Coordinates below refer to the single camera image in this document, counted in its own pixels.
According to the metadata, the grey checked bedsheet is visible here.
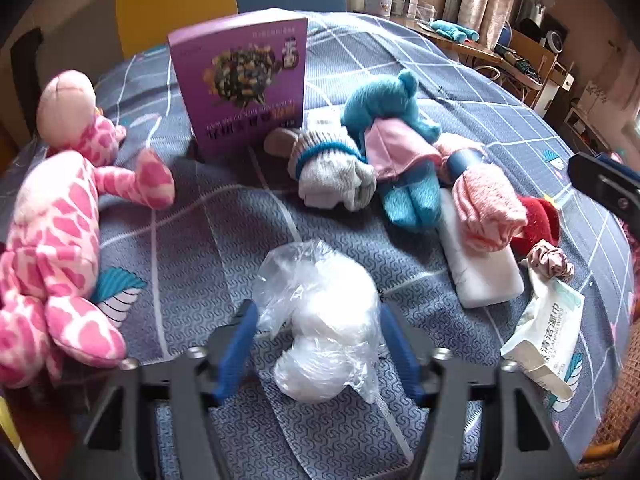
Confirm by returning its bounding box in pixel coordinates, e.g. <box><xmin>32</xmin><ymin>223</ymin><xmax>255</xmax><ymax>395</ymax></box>
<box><xmin>0</xmin><ymin>10</ymin><xmax>636</xmax><ymax>480</ymax></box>

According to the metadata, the grey sock bundle blue band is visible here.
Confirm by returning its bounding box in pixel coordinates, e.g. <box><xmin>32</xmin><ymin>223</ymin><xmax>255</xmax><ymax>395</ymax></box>
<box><xmin>263</xmin><ymin>126</ymin><xmax>378</xmax><ymax>211</ymax></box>

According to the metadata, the pink spotted giraffe plush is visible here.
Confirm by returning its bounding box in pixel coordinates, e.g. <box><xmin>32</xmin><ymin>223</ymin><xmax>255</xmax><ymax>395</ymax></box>
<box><xmin>0</xmin><ymin>69</ymin><xmax>176</xmax><ymax>390</ymax></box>

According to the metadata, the red knitted sock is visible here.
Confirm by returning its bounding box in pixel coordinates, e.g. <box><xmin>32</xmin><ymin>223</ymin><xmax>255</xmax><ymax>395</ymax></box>
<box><xmin>510</xmin><ymin>197</ymin><xmax>561</xmax><ymax>256</ymax></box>

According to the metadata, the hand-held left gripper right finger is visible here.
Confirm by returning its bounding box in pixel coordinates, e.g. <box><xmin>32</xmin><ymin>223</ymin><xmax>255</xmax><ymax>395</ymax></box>
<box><xmin>380</xmin><ymin>301</ymin><xmax>576</xmax><ymax>480</ymax></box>

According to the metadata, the wooden desk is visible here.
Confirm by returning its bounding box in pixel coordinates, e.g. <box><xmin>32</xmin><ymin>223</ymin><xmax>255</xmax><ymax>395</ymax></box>
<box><xmin>390</xmin><ymin>15</ymin><xmax>576</xmax><ymax>111</ymax></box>

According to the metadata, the pink sock bundle blue band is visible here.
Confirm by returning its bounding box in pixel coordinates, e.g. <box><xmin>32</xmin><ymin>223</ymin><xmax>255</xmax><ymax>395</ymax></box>
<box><xmin>432</xmin><ymin>140</ymin><xmax>528</xmax><ymax>253</ymax></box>

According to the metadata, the white wet wipes pack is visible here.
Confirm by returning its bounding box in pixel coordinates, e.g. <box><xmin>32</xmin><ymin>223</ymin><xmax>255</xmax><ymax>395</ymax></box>
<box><xmin>500</xmin><ymin>267</ymin><xmax>586</xmax><ymax>403</ymax></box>

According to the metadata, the yellow board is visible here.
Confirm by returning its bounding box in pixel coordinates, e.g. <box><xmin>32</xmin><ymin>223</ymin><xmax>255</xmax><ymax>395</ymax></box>
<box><xmin>115</xmin><ymin>0</ymin><xmax>238</xmax><ymax>61</ymax></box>

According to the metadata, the clear plastic bag of cotton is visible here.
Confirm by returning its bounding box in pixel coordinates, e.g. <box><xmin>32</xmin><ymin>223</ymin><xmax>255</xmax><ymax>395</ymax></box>
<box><xmin>252</xmin><ymin>240</ymin><xmax>388</xmax><ymax>405</ymax></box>

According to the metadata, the white foam sponge block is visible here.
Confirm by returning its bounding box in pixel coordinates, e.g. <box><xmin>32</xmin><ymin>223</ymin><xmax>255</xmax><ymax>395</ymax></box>
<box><xmin>437</xmin><ymin>187</ymin><xmax>525</xmax><ymax>309</ymax></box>

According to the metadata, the pink hair scrunchie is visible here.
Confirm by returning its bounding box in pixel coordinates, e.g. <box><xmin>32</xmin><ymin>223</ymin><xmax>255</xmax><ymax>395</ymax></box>
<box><xmin>527</xmin><ymin>240</ymin><xmax>576</xmax><ymax>283</ymax></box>

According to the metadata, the purple printed cardboard box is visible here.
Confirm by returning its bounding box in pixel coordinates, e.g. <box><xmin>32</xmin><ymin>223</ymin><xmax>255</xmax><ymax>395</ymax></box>
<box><xmin>167</xmin><ymin>8</ymin><xmax>309</xmax><ymax>161</ymax></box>

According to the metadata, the dark chair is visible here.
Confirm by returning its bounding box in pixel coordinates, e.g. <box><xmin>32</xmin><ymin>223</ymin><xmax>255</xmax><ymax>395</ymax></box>
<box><xmin>10</xmin><ymin>27</ymin><xmax>46</xmax><ymax>141</ymax></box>

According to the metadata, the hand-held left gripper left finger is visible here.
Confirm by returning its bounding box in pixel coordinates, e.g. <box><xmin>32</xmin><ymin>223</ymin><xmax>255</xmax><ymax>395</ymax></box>
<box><xmin>60</xmin><ymin>300</ymin><xmax>261</xmax><ymax>480</ymax></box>

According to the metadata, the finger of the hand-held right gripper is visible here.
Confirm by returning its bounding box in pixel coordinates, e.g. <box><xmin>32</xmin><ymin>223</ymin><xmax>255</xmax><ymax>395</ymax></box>
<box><xmin>568</xmin><ymin>153</ymin><xmax>640</xmax><ymax>221</ymax></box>

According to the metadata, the teal plush toy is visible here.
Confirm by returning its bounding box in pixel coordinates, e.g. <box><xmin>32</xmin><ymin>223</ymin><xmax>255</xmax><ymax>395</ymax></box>
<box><xmin>430</xmin><ymin>19</ymin><xmax>480</xmax><ymax>43</ymax></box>

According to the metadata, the blue teddy bear pink dress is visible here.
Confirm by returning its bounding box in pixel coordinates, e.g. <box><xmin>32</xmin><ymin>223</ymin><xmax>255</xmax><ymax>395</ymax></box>
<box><xmin>341</xmin><ymin>69</ymin><xmax>443</xmax><ymax>233</ymax></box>

